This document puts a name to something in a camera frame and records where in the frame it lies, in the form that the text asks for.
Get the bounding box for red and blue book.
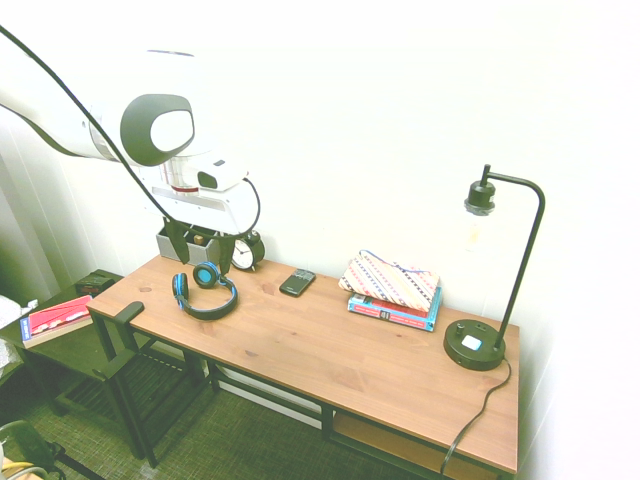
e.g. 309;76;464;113
19;294;95;350

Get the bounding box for wooden box under desk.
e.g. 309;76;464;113
331;413;504;480

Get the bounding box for black twin-bell alarm clock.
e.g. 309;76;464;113
230;230;267;273

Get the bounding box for black smartphone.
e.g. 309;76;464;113
278;268;318;299

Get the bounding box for blue paperback book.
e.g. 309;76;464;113
346;286;444;333

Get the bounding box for black desk lamp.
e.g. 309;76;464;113
442;164;547;373

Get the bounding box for black lamp power cord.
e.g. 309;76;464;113
439;356;514;476

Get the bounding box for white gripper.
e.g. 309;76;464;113
141;169;256;277

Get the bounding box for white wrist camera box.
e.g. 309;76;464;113
196;157;250;193

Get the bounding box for black and blue headphones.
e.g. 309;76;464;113
171;261;240;322

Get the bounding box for white crumpled material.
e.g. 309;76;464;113
0;293;40;374

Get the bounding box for clear glass light bulb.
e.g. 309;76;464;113
461;199;496;252

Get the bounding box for small black box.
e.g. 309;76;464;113
74;272;117;297

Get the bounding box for dark side table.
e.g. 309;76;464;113
0;269;156;419

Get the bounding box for striped fabric pouch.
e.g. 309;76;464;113
337;249;442;314

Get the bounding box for dark camera stand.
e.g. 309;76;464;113
0;418;96;480

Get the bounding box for wooden desk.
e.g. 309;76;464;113
91;307;516;480

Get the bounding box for grey fabric organizer box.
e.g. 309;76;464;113
155;226;224;263

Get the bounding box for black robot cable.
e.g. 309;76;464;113
0;24;263;236

